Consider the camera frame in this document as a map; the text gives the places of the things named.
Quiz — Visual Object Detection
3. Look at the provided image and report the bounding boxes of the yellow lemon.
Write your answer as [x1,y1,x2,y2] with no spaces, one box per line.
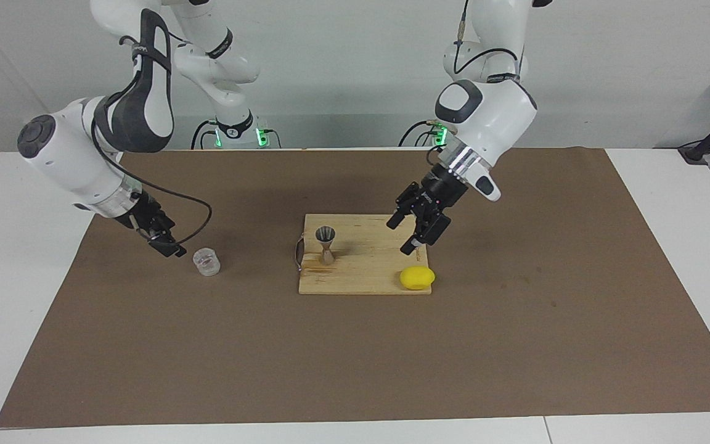
[399,266,436,290]

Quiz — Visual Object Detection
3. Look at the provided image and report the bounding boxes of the black base cable bundle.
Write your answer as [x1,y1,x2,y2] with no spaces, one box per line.
[192,118,282,149]
[398,118,448,149]

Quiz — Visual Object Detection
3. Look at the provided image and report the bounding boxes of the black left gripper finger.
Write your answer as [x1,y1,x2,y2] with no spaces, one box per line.
[399,229,432,256]
[386,197,418,231]

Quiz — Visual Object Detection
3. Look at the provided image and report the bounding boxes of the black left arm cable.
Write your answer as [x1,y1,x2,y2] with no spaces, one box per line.
[452,0,523,81]

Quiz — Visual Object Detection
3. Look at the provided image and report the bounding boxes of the wooden cutting board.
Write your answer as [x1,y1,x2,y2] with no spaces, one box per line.
[294,214,433,295]

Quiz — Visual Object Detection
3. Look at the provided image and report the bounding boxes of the steel jigger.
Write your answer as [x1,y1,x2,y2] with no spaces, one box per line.
[315,226,337,266]

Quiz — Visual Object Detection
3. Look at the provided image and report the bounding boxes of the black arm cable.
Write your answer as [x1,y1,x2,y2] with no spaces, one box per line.
[90,36,213,246]
[452,0,523,81]

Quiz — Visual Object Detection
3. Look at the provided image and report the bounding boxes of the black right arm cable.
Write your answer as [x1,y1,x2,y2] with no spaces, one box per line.
[90,36,213,246]

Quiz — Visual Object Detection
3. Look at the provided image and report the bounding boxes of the brown table mat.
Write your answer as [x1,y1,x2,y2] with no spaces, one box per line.
[0,147,710,429]

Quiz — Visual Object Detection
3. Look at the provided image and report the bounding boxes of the clear glass cup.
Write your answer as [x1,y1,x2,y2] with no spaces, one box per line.
[192,248,221,277]

